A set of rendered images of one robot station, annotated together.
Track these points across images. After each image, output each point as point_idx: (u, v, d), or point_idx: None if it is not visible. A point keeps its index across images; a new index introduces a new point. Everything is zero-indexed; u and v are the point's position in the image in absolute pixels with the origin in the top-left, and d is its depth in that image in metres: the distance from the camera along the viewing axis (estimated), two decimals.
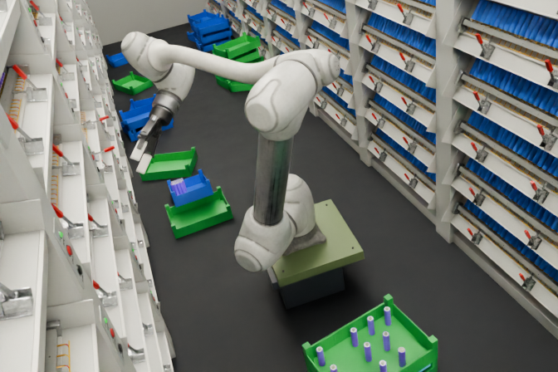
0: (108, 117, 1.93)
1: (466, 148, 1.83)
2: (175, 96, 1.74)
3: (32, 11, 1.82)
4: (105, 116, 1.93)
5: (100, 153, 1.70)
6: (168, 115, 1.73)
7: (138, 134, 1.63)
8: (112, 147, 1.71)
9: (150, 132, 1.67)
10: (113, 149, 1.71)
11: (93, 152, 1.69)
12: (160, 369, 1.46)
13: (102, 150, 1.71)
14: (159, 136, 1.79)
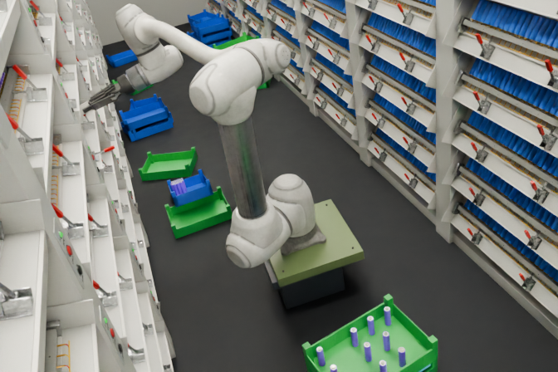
0: None
1: (466, 148, 1.83)
2: (148, 84, 1.89)
3: (32, 11, 1.82)
4: None
5: (100, 153, 1.70)
6: (132, 92, 1.90)
7: (89, 102, 1.86)
8: (112, 147, 1.71)
9: None
10: (113, 149, 1.71)
11: (93, 152, 1.69)
12: (160, 369, 1.46)
13: (102, 150, 1.71)
14: None
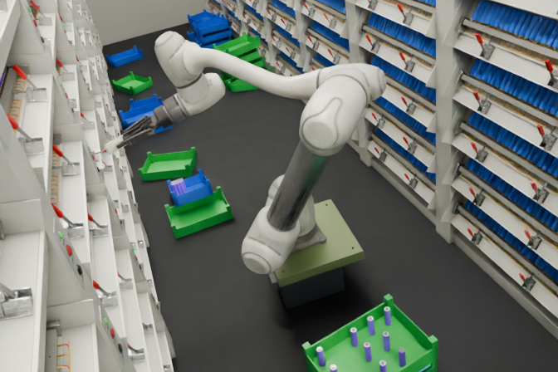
0: None
1: (466, 148, 1.83)
2: (188, 115, 1.72)
3: (32, 11, 1.82)
4: None
5: (100, 153, 1.70)
6: (169, 124, 1.72)
7: (123, 137, 1.69)
8: None
9: None
10: None
11: (93, 152, 1.69)
12: (160, 369, 1.46)
13: (102, 150, 1.71)
14: None
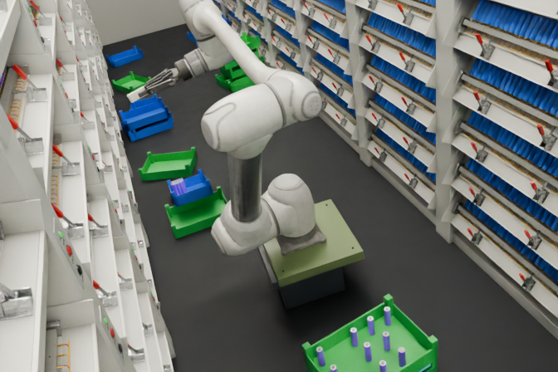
0: None
1: (466, 148, 1.83)
2: (207, 70, 1.82)
3: (32, 11, 1.82)
4: None
5: None
6: (189, 78, 1.82)
7: (145, 86, 1.78)
8: None
9: None
10: None
11: None
12: (160, 369, 1.46)
13: None
14: None
